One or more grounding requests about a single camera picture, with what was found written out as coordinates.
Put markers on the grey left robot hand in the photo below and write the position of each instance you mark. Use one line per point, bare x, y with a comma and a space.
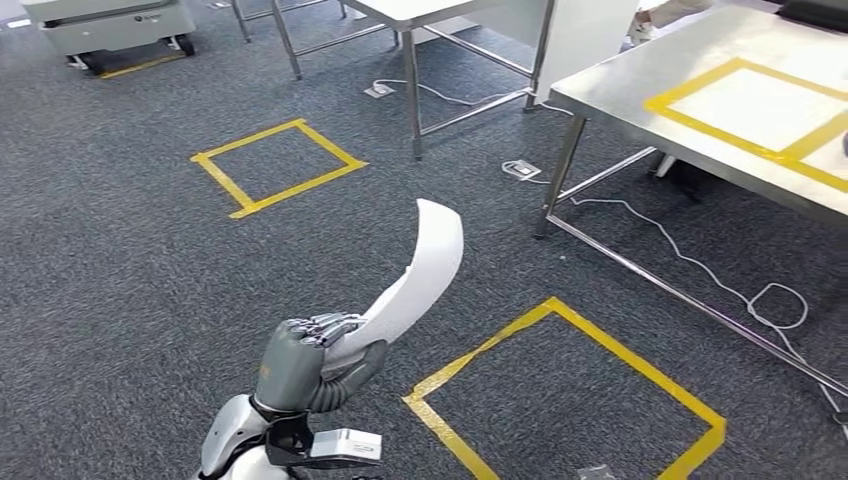
291, 364

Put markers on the white curved plastic part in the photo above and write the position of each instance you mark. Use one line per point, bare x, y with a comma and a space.
424, 265

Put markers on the steel workbench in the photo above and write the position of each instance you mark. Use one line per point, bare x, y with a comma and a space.
629, 99

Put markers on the yellow floor tape square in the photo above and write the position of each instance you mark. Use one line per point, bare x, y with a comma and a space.
478, 350
298, 189

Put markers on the grey floor socket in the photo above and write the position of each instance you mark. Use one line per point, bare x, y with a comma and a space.
379, 91
522, 170

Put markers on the grey wheeled cart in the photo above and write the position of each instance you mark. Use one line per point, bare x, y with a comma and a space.
112, 30

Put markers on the steel table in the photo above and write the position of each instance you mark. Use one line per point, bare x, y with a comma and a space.
430, 10

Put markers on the white cabinet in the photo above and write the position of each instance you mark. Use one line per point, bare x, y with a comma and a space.
583, 40

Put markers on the person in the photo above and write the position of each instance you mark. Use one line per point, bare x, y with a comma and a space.
676, 10

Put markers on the steel table frame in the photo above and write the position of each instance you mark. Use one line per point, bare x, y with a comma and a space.
285, 40

